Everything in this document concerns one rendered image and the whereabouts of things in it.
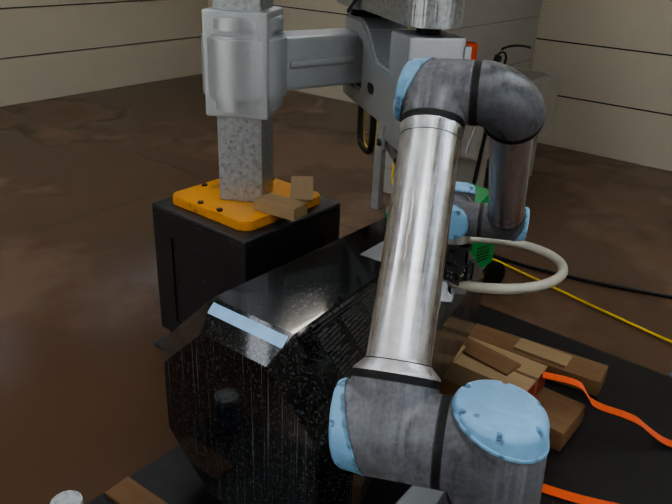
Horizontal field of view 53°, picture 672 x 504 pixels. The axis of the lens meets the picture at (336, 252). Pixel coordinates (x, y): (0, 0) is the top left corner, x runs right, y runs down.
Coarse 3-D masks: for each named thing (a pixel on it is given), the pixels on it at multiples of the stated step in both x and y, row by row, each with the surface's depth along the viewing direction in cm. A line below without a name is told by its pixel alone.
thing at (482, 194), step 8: (480, 152) 381; (480, 160) 383; (472, 184) 382; (480, 192) 372; (488, 192) 373; (480, 200) 368; (488, 200) 369; (472, 248) 373; (480, 248) 376; (488, 248) 381; (480, 256) 380; (488, 256) 384; (480, 264) 382; (488, 264) 385; (496, 264) 385; (488, 272) 383; (496, 272) 387; (504, 272) 391; (488, 280) 385; (496, 280) 390
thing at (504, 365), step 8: (464, 344) 297; (472, 344) 298; (480, 344) 298; (464, 352) 292; (472, 352) 292; (480, 352) 292; (488, 352) 292; (496, 352) 293; (480, 360) 287; (488, 360) 287; (496, 360) 287; (504, 360) 287; (512, 360) 287; (496, 368) 282; (504, 368) 282; (512, 368) 282
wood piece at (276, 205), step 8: (256, 200) 279; (264, 200) 278; (272, 200) 278; (280, 200) 279; (288, 200) 279; (296, 200) 279; (256, 208) 280; (264, 208) 278; (272, 208) 276; (280, 208) 273; (288, 208) 271; (296, 208) 272; (304, 208) 277; (280, 216) 275; (288, 216) 273; (296, 216) 273
